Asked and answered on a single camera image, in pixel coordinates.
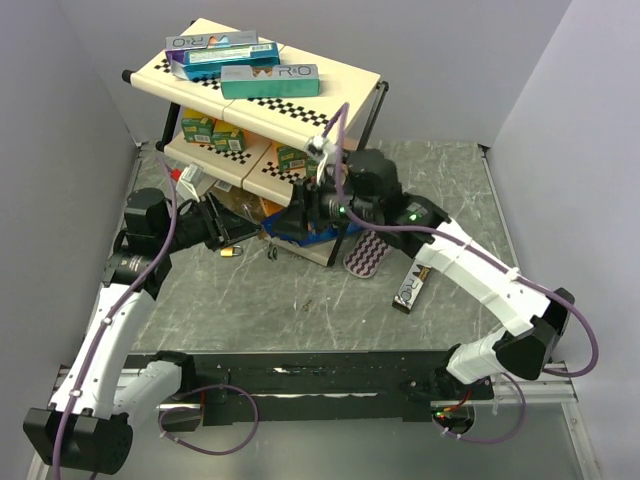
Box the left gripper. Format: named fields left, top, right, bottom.
left=156, top=190, right=262, bottom=253

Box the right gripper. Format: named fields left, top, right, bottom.
left=268, top=167, right=380, bottom=240

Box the short brass padlock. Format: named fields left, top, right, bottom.
left=220, top=245, right=244, bottom=258

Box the panda keychain with keys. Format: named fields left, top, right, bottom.
left=267, top=244, right=279, bottom=261

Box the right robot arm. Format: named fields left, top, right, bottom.
left=272, top=146, right=573, bottom=399

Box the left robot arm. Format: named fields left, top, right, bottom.
left=23, top=188, right=261, bottom=475

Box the brown flat packet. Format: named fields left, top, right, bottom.
left=209, top=182, right=266, bottom=223

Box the blue snack bag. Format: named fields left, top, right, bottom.
left=262, top=212, right=339, bottom=247

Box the green carton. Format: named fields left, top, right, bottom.
left=180, top=108, right=215, bottom=144
left=211, top=120, right=246, bottom=152
left=273, top=143, right=308, bottom=172

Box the purple wavy sponge pad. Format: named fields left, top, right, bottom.
left=343, top=230, right=392, bottom=279

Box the green carton far left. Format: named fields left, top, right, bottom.
left=180, top=108, right=215, bottom=144

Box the beige three-tier shelf rack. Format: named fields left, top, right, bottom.
left=121, top=17, right=390, bottom=269

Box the black R&O box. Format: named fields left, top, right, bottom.
left=392, top=260, right=430, bottom=314

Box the teal R&O box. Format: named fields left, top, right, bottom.
left=220, top=64, right=321, bottom=99

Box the blue toothpaste box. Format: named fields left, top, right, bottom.
left=170, top=42, right=281, bottom=81

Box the purple R&O box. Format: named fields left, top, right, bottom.
left=164, top=30, right=258, bottom=63

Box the black base frame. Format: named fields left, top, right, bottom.
left=184, top=350, right=494, bottom=426

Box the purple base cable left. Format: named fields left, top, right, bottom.
left=158, top=384, right=260, bottom=456

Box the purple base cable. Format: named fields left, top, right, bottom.
left=432, top=374, right=527, bottom=447
left=158, top=384, right=260, bottom=456

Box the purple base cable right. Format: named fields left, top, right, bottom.
left=432, top=374, right=527, bottom=447

